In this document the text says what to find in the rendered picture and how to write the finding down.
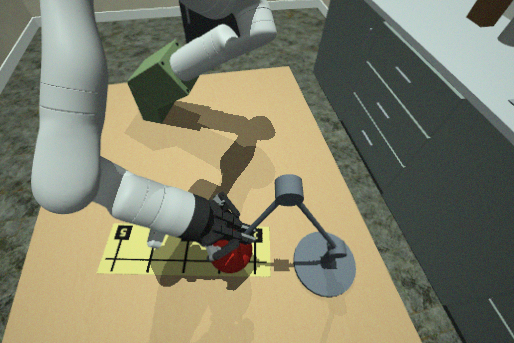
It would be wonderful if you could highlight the dark grey counter cabinet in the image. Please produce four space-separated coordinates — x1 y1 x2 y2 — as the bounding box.
312 0 514 343

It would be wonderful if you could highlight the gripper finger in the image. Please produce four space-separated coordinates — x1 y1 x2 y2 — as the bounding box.
212 192 259 242
205 235 253 262

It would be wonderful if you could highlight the pale wooden table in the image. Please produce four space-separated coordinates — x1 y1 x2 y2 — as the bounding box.
0 65 423 343

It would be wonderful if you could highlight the black tall cabinet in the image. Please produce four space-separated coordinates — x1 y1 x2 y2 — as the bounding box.
178 0 258 43

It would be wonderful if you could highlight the pale yellow numbered strip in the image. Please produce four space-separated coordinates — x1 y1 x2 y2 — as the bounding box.
97 222 272 278

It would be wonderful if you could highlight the grey jointed lamp red head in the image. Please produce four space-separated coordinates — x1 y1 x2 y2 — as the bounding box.
208 174 357 299

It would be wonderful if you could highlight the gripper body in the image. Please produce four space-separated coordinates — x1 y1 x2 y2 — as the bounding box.
176 193 227 245

